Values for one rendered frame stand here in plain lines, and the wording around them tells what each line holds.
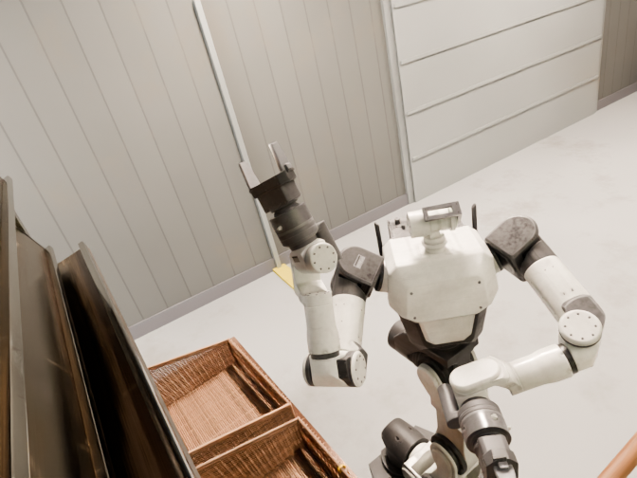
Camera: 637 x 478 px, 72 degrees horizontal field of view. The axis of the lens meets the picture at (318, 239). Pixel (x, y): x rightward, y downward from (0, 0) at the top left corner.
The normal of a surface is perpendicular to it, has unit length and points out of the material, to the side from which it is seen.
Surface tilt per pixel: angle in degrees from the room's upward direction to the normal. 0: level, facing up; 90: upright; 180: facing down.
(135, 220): 90
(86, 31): 90
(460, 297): 90
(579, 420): 0
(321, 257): 67
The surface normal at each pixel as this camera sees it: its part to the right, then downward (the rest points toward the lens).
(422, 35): 0.50, 0.32
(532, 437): -0.22, -0.86
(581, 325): -0.39, -0.57
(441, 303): -0.01, 0.48
